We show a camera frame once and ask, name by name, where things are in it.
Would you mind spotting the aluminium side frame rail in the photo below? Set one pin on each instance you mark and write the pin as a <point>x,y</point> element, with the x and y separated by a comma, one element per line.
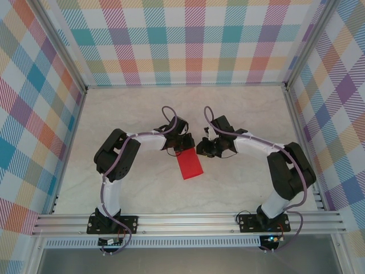
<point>74,128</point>
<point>299,125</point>

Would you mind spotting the grey metal panel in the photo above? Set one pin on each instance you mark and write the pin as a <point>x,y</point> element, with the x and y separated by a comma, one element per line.
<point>185,261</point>

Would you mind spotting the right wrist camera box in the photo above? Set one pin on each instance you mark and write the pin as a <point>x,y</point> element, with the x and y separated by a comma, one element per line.
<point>210,133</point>

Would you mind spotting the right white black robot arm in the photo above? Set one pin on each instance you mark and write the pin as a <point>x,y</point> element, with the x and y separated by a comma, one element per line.
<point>291,171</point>

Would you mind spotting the aluminium frame post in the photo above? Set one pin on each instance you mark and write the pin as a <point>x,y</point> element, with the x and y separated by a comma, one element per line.
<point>58,42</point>
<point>307,42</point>

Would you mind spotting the aluminium rear frame rail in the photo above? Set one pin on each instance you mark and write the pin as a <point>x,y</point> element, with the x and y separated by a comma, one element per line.
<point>185,85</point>

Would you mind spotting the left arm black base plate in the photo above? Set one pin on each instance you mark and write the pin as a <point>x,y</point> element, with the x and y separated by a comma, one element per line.
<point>131,224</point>

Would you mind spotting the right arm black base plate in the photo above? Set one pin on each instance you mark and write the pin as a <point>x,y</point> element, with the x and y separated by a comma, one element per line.
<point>242,225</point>

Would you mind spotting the aluminium mounting rail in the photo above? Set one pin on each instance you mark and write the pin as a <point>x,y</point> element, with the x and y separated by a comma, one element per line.
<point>185,224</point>

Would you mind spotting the red square paper sheet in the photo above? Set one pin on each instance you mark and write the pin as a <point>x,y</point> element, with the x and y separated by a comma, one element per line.
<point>191,167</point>

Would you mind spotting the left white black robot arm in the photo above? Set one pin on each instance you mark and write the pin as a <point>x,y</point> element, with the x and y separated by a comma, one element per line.
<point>117,160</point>

